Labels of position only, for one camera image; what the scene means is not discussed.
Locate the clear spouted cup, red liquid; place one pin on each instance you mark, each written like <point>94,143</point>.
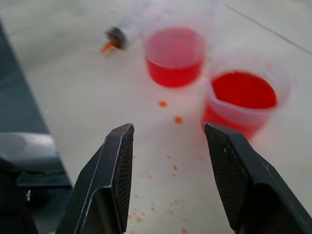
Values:
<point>240,98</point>

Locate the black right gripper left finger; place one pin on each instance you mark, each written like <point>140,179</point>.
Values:
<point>102,180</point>

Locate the clear plastic syringe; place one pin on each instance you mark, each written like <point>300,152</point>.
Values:
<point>122,34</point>

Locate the silver robot body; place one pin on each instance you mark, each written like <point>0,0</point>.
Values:
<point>23,175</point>

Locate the clear cup with red liquid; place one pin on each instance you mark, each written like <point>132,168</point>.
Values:
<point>174,57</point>

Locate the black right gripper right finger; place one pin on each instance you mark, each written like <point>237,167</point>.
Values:
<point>246,180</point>

